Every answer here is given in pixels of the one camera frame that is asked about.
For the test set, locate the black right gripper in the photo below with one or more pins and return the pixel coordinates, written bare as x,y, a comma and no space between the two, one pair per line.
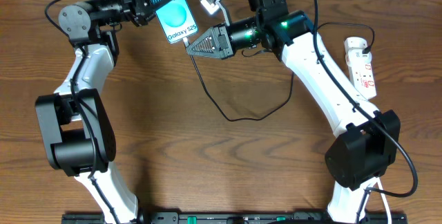
221,41

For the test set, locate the Galaxy S25 smartphone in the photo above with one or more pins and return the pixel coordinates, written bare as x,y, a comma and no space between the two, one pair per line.
177,21

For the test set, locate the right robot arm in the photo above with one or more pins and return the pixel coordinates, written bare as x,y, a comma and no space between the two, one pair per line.
366,139

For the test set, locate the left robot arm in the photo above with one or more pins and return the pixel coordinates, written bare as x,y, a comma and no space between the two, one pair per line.
77,134

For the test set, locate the white charger plug adapter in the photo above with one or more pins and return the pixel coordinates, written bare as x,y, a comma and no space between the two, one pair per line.
356,43

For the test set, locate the white power strip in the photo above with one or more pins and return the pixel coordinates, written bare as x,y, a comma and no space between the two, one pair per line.
361,73

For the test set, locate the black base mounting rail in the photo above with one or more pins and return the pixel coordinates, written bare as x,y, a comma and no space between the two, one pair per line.
176,218

